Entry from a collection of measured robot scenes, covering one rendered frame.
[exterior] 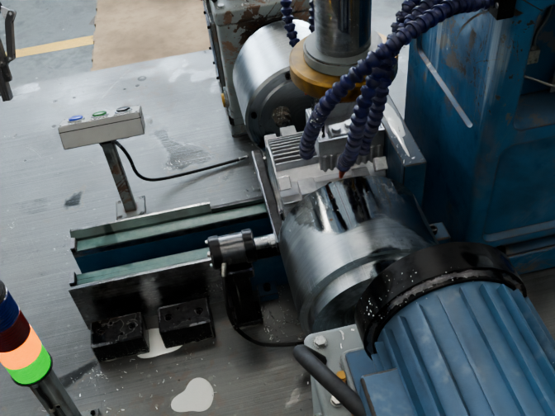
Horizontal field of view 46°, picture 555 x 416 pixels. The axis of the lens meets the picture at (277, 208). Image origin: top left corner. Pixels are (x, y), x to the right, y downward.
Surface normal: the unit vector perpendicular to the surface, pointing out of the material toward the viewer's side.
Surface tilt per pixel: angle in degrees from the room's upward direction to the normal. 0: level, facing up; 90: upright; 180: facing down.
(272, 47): 17
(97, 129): 66
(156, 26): 0
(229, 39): 90
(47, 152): 0
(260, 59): 32
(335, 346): 0
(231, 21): 90
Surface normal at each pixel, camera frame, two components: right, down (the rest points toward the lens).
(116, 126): 0.15, 0.36
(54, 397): 0.20, 0.69
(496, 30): -0.98, 0.20
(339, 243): -0.48, -0.54
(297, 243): -0.84, -0.24
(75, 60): -0.08, -0.69
